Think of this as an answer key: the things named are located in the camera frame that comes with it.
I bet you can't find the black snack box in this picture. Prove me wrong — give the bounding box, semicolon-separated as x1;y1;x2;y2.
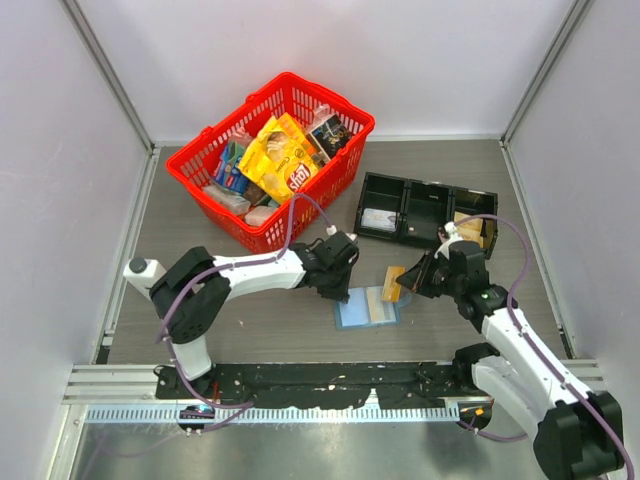
306;114;352;160

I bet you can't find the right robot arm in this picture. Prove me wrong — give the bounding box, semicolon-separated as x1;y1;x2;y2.
397;240;635;479

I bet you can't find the purple cable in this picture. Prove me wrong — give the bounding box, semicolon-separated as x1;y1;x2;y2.
153;193;337;431
452;213;636;480

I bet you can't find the clear wrapped packet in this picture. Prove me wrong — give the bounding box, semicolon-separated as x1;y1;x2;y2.
202;184;251;216

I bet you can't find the blue green packet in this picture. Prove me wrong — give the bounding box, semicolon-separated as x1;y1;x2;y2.
211;141;249;195

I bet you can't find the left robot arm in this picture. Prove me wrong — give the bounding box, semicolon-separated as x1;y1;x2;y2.
123;227;359;398

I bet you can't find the pink wrapped packet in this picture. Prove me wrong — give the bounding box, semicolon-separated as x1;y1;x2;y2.
244;205;277;227

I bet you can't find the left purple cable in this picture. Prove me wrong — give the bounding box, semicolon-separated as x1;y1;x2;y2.
153;193;337;431

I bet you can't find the yellow Lays chips bag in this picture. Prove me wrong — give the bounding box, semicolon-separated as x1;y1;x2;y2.
238;113;320;205

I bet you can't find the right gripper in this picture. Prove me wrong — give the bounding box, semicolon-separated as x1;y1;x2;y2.
397;248;464;298

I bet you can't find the tan card in holder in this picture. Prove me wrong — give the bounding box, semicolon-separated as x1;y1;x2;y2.
366;286;391;323

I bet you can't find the white card in tray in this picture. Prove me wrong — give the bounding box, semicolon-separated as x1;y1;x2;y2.
361;208;398;232

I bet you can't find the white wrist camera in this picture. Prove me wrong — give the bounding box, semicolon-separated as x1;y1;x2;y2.
436;222;463;260
325;225;357;244

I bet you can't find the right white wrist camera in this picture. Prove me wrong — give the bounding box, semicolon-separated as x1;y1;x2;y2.
436;222;463;260

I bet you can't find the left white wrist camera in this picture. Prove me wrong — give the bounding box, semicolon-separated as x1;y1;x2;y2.
325;225;357;244

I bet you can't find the red plastic shopping basket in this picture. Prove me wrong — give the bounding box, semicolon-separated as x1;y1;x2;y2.
166;72;375;253

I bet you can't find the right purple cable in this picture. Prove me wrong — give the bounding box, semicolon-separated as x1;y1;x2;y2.
452;213;636;480

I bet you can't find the black three-compartment tray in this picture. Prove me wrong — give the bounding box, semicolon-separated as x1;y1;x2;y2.
354;172;498;249

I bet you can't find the blue card holder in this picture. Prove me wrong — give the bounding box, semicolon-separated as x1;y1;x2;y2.
334;287;413;330

